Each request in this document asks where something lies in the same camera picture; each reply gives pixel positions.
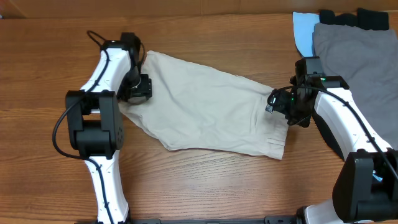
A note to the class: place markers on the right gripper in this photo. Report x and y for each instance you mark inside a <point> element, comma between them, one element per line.
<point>276,102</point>

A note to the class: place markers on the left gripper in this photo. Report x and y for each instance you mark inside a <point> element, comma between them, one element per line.
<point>144,88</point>

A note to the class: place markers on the beige shorts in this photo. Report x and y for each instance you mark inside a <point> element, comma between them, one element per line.
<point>195,106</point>

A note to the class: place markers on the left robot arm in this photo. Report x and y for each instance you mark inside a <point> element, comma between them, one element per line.
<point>95,123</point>

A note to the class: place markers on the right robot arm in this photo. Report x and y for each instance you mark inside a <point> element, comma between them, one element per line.
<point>366,188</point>

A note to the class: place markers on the light blue garment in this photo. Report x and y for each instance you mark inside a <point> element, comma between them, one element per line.
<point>304,26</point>

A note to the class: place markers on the grey shorts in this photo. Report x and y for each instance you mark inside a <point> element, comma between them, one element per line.
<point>367,60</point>

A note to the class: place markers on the black garment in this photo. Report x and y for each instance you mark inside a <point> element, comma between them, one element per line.
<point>367,20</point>

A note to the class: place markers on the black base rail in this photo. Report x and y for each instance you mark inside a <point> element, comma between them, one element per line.
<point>289,219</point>

